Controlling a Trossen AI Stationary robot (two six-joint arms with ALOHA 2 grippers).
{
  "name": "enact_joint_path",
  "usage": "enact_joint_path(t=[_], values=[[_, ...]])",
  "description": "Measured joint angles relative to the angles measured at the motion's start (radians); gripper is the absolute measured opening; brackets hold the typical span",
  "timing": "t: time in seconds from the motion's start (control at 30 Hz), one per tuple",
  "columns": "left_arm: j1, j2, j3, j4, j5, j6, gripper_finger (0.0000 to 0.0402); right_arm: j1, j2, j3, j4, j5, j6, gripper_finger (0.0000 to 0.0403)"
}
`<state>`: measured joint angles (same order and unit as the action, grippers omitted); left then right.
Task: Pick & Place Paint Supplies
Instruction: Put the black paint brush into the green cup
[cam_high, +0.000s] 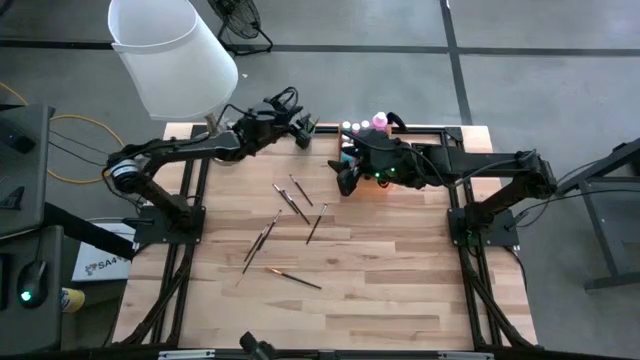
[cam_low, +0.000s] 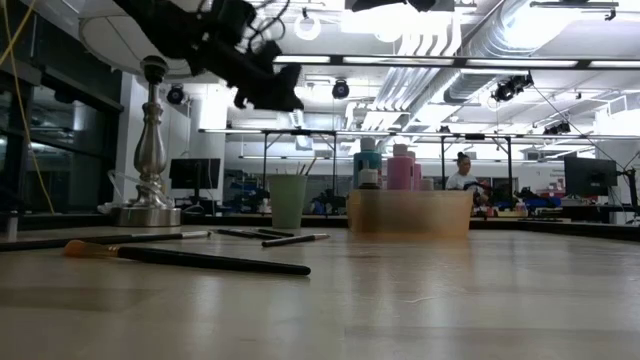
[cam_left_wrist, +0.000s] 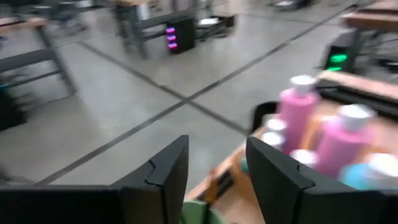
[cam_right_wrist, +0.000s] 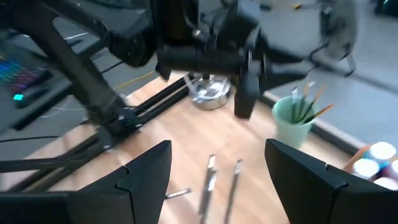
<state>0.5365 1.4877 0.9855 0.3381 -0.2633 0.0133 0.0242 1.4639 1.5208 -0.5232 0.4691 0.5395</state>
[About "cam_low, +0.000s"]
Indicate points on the green plastic cup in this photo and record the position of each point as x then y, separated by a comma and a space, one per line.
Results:
289, 200

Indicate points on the teal large paint bottle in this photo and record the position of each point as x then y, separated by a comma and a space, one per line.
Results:
367, 160

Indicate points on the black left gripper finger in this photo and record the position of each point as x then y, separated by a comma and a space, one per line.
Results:
280, 92

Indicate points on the orange bristle paint brush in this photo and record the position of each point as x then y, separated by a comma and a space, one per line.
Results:
200, 261

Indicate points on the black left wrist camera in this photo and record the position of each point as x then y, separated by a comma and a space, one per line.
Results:
270, 52

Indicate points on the orange translucent plastic bin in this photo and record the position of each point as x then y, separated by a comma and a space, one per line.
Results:
415, 215

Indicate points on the white shade silver table lamp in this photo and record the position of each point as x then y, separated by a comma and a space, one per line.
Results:
150, 150

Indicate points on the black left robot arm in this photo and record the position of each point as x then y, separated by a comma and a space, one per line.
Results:
165, 25

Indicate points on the silver ventilation duct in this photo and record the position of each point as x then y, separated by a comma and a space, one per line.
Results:
475, 75

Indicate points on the overhead light bar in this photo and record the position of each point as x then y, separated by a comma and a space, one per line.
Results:
500, 62

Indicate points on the black computer monitor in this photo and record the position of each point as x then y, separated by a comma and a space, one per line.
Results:
590, 175
195, 172

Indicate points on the person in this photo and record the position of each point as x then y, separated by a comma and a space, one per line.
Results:
462, 180

